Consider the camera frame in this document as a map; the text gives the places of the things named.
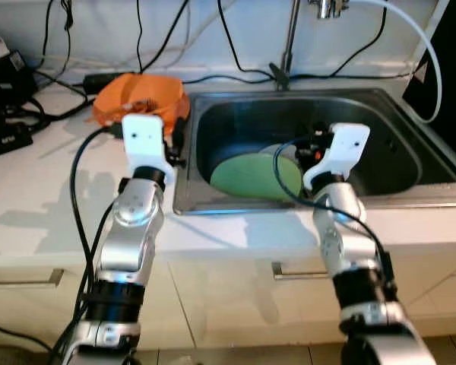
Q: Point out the orange plastic bowl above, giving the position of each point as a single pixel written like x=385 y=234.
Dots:
x=137 y=91

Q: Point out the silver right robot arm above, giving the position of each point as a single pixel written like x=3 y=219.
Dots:
x=342 y=243

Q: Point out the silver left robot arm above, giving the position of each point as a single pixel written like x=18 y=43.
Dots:
x=133 y=220

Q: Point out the metal kitchen faucet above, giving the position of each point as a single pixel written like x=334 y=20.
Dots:
x=289 y=46

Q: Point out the green plate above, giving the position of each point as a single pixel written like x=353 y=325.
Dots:
x=251 y=179

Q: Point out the stainless steel sink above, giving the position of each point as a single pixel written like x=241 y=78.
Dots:
x=380 y=114

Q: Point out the black box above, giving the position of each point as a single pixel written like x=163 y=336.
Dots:
x=452 y=114

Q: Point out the black power strip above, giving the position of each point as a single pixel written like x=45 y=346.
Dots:
x=4 y=141

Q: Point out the black charger with white labels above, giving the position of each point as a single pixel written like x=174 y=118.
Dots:
x=4 y=72

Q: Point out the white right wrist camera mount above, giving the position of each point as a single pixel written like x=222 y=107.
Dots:
x=342 y=148

